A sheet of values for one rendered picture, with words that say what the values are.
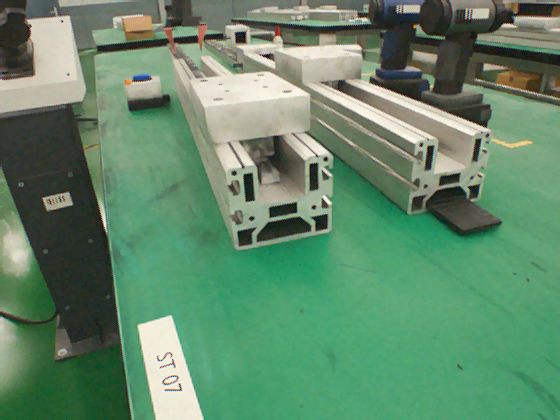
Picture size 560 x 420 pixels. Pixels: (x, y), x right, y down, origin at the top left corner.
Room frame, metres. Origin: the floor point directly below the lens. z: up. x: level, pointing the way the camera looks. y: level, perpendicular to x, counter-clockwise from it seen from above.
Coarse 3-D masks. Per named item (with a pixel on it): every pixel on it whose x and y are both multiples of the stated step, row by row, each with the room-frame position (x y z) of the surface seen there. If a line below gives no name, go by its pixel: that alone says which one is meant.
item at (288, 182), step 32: (192, 128) 0.66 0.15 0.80; (224, 160) 0.35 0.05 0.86; (256, 160) 0.41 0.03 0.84; (288, 160) 0.39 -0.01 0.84; (320, 160) 0.35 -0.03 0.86; (224, 192) 0.35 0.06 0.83; (256, 192) 0.33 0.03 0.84; (288, 192) 0.35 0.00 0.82; (320, 192) 0.35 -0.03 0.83; (256, 224) 0.33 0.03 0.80; (288, 224) 0.36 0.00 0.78; (320, 224) 0.36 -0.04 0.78
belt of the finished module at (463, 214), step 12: (444, 192) 0.41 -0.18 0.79; (456, 192) 0.41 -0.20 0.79; (432, 204) 0.38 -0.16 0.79; (444, 204) 0.38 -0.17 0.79; (456, 204) 0.38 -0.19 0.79; (468, 204) 0.38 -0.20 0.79; (444, 216) 0.36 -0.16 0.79; (456, 216) 0.35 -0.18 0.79; (468, 216) 0.35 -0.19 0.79; (480, 216) 0.35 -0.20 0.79; (492, 216) 0.35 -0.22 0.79; (456, 228) 0.34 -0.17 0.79; (468, 228) 0.33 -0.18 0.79; (480, 228) 0.33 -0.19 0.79
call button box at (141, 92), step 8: (136, 80) 0.94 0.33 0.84; (144, 80) 0.93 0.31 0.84; (152, 80) 0.94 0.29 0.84; (128, 88) 0.90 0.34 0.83; (136, 88) 0.91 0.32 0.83; (144, 88) 0.91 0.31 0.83; (152, 88) 0.92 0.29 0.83; (160, 88) 0.93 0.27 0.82; (128, 96) 0.90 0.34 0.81; (136, 96) 0.91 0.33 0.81; (144, 96) 0.91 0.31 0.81; (152, 96) 0.92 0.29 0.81; (160, 96) 0.92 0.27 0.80; (168, 96) 0.96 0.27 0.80; (128, 104) 0.90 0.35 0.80; (136, 104) 0.91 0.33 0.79; (144, 104) 0.91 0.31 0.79; (152, 104) 0.92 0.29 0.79; (160, 104) 0.92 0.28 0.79
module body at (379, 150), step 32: (256, 64) 1.01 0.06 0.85; (320, 96) 0.62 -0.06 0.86; (352, 96) 0.67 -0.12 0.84; (384, 96) 0.58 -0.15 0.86; (320, 128) 0.62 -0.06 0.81; (352, 128) 0.51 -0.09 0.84; (384, 128) 0.44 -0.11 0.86; (416, 128) 0.49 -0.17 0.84; (448, 128) 0.44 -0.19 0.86; (480, 128) 0.41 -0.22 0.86; (352, 160) 0.51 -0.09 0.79; (384, 160) 0.43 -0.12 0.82; (416, 160) 0.39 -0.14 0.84; (448, 160) 0.42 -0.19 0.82; (480, 160) 0.40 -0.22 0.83; (384, 192) 0.43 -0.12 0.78; (416, 192) 0.38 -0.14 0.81; (480, 192) 0.41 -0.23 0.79
